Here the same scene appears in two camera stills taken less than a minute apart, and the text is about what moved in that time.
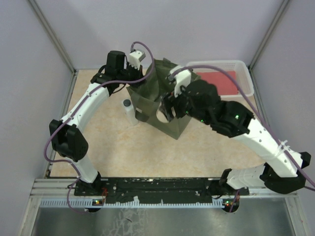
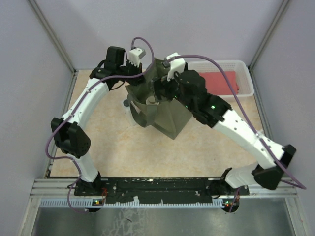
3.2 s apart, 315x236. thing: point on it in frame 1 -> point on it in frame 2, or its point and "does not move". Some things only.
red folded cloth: x=224 y=85 does not move
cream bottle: x=161 y=117 -> x=151 y=100
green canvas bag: x=146 y=97 does not move
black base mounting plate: x=159 y=188 does not move
